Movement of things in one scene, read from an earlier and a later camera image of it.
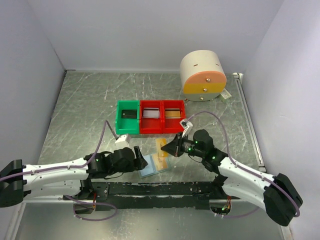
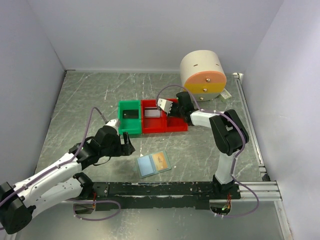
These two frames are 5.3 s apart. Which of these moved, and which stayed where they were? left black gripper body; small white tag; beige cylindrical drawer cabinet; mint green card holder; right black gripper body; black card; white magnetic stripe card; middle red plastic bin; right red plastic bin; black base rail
Moved: left black gripper body; right black gripper body
Stayed: beige cylindrical drawer cabinet; black card; black base rail; small white tag; white magnetic stripe card; right red plastic bin; middle red plastic bin; mint green card holder
